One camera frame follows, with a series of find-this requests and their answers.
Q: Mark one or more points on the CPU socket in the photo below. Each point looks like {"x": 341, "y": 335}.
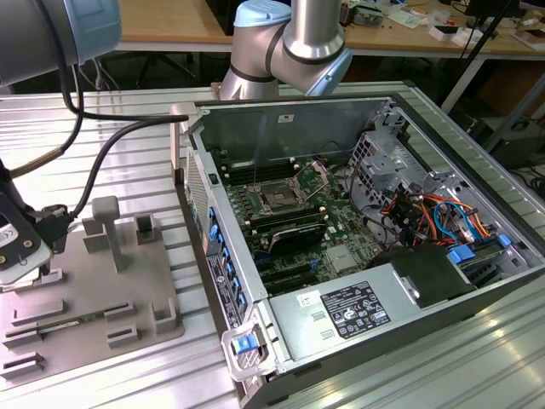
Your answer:
{"x": 277, "y": 197}

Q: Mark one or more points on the black tripod leg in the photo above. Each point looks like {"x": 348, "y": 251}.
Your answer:
{"x": 481, "y": 30}

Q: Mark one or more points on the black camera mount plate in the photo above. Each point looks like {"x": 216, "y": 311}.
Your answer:
{"x": 15, "y": 196}

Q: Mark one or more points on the grey parts rack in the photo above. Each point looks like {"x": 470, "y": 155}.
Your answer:
{"x": 98, "y": 281}

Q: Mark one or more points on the white box on desk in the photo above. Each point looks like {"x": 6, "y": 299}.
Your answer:
{"x": 445, "y": 33}

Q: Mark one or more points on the black RAM slot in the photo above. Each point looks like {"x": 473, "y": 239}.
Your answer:
{"x": 259, "y": 163}
{"x": 262, "y": 171}
{"x": 289, "y": 222}
{"x": 285, "y": 213}

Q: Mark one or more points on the silver drive cage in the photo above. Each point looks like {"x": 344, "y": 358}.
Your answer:
{"x": 379, "y": 166}

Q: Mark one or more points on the black air shroud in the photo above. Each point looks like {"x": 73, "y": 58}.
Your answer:
{"x": 426, "y": 268}

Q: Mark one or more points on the brown arm base plate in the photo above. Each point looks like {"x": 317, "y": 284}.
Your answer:
{"x": 216, "y": 91}

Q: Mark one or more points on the silver power supply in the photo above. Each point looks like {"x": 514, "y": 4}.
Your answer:
{"x": 298, "y": 332}

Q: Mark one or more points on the wooden desk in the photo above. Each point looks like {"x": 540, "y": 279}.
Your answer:
{"x": 191, "y": 25}

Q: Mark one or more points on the green RAM stick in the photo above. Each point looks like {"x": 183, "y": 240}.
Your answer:
{"x": 68, "y": 324}

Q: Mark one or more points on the open PC case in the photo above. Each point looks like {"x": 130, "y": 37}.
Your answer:
{"x": 383, "y": 332}

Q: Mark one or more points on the green motherboard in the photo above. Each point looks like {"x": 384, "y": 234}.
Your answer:
{"x": 340, "y": 232}

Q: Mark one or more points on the black graphics card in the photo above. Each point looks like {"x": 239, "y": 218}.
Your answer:
{"x": 298, "y": 238}

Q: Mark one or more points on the case latch with blue tab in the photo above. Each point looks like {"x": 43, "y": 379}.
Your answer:
{"x": 244, "y": 345}

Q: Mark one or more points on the blue disk carrier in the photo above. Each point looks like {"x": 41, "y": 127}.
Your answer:
{"x": 462, "y": 255}

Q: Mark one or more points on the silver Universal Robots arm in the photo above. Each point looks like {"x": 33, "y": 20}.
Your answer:
{"x": 306, "y": 38}

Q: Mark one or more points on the black expansion slot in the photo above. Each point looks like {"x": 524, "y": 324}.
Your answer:
{"x": 285, "y": 277}

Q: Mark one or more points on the silver chipset heatsink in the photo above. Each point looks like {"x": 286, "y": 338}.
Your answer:
{"x": 342, "y": 259}

